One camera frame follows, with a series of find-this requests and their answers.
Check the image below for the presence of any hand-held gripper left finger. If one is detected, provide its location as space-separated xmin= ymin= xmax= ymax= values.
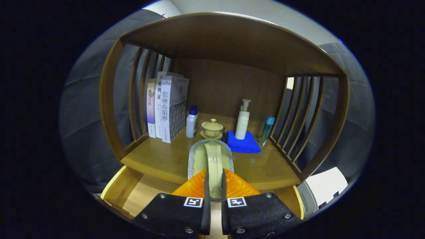
xmin=132 ymin=169 xmax=212 ymax=239

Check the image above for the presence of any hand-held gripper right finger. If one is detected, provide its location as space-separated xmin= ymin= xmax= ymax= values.
xmin=221 ymin=169 xmax=303 ymax=239

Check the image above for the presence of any green brush grey base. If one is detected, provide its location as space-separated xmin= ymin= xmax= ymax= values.
xmin=188 ymin=139 xmax=234 ymax=199

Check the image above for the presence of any brown wooden drawer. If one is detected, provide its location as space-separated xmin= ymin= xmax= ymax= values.
xmin=101 ymin=165 xmax=305 ymax=237

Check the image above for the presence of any wooden countertop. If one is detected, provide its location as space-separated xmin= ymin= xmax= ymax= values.
xmin=120 ymin=113 xmax=302 ymax=191

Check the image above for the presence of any brown wooden cabinet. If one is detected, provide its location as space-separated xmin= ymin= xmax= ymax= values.
xmin=100 ymin=12 xmax=351 ymax=191

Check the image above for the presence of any blue folded cloth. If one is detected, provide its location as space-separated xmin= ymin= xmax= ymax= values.
xmin=223 ymin=130 xmax=262 ymax=154

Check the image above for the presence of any yellow lidded tea cup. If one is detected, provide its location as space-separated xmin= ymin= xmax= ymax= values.
xmin=200 ymin=119 xmax=224 ymax=140

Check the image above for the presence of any white bottle blue cap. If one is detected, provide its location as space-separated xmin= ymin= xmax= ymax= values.
xmin=186 ymin=105 xmax=199 ymax=138

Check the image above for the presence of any white pump bottle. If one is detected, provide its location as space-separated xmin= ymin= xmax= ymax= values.
xmin=235 ymin=99 xmax=251 ymax=140

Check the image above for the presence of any clear bottle teal cap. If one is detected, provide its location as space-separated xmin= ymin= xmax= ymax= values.
xmin=258 ymin=115 xmax=276 ymax=146

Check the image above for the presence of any white grey machine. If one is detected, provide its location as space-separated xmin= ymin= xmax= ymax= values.
xmin=297 ymin=167 xmax=348 ymax=218

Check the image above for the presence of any pink purple book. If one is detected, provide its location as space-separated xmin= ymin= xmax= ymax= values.
xmin=147 ymin=78 xmax=157 ymax=138

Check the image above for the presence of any tall white book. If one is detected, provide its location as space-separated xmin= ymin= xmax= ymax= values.
xmin=154 ymin=71 xmax=184 ymax=139

